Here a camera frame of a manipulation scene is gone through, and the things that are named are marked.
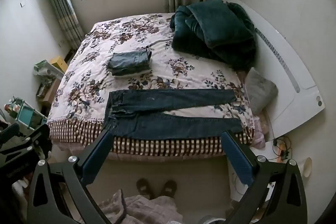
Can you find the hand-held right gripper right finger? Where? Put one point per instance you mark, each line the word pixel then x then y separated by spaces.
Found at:
pixel 239 158

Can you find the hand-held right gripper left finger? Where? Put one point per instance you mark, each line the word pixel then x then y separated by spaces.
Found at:
pixel 98 155

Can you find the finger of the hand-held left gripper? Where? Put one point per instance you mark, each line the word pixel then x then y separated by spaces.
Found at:
pixel 39 136

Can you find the dark blue jeans pants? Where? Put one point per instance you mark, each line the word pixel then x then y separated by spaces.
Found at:
pixel 168 123

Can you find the teal storage rack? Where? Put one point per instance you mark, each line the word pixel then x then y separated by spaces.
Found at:
pixel 25 113

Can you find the brown cardboard box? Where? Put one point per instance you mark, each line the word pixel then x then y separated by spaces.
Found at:
pixel 48 92

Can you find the person's pink robe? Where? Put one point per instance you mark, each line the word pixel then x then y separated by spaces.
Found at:
pixel 141 209

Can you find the white paper cup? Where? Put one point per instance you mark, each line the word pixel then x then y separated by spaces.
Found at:
pixel 307 166

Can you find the grey pillow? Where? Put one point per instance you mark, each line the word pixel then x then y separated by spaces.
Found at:
pixel 258 88

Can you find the yellow box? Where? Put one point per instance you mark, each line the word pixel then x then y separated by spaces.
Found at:
pixel 59 62

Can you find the brown slipper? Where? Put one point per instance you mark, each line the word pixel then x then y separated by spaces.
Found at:
pixel 168 188

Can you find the bed with floral sheet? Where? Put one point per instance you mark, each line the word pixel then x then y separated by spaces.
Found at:
pixel 147 82

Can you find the folded blue jeans stack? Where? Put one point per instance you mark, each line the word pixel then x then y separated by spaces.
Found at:
pixel 130 61

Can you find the white headboard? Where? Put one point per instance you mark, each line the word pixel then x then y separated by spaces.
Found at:
pixel 283 61

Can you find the dark green plush blanket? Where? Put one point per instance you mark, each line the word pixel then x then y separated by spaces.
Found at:
pixel 218 29

